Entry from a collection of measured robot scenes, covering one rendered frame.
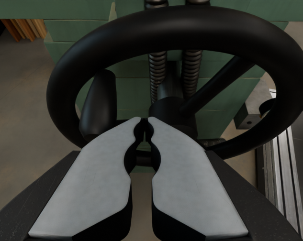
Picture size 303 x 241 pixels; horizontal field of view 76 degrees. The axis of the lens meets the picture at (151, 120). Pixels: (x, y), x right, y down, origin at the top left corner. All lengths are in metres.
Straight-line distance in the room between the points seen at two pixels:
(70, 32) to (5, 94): 1.27
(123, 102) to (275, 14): 0.35
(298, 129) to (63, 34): 1.07
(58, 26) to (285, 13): 0.36
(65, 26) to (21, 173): 0.99
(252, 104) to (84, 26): 0.43
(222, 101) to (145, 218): 0.70
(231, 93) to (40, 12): 0.42
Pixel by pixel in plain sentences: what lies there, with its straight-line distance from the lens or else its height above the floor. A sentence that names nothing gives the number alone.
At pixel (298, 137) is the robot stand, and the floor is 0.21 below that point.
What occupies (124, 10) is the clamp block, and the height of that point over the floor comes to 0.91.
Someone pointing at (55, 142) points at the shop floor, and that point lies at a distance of 1.25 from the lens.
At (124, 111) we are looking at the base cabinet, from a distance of 0.53.
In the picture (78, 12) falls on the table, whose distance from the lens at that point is 0.36.
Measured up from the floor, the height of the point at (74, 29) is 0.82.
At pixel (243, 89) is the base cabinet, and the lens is 0.51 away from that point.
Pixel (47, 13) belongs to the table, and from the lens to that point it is 0.38.
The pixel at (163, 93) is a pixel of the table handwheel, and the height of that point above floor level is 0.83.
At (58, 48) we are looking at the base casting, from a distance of 0.42.
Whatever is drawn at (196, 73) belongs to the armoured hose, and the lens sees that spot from 0.27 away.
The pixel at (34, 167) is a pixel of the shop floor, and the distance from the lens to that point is 1.24.
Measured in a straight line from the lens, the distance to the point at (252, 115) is 0.55.
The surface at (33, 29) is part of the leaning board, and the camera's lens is 1.95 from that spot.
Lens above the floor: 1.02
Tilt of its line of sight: 58 degrees down
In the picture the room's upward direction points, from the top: 1 degrees clockwise
